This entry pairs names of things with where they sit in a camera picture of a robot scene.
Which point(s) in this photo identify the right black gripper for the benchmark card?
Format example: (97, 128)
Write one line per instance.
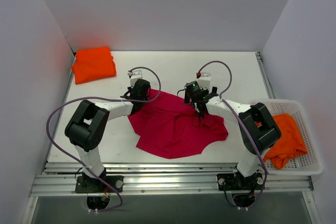
(199, 105)

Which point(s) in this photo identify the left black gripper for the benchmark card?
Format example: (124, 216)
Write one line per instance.
(128, 95)

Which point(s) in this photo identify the crimson red t-shirt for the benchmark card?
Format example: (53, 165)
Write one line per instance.
(169, 129)

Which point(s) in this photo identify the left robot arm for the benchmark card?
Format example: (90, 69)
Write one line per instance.
(87, 125)

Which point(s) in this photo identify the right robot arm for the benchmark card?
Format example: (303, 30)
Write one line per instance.
(258, 128)

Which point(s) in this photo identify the folded orange t-shirt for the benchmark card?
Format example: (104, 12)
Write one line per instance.
(93, 64)

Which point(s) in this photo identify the crumpled orange t-shirt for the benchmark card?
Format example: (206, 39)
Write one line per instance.
(290, 145)

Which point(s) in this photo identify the white plastic basket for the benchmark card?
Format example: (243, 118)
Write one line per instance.
(304, 165)

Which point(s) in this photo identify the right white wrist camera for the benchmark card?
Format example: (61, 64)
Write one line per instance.
(203, 80)

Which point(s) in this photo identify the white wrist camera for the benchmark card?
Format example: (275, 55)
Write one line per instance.
(134, 75)
(203, 80)

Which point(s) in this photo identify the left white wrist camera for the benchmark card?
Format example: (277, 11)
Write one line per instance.
(134, 75)

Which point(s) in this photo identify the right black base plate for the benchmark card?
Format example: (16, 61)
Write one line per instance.
(237, 182)

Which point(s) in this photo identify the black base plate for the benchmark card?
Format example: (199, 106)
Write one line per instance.
(87, 185)
(237, 182)

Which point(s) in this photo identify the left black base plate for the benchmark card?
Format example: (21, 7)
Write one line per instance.
(87, 185)

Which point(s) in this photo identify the aluminium rail frame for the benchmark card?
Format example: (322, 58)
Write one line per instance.
(239, 74)

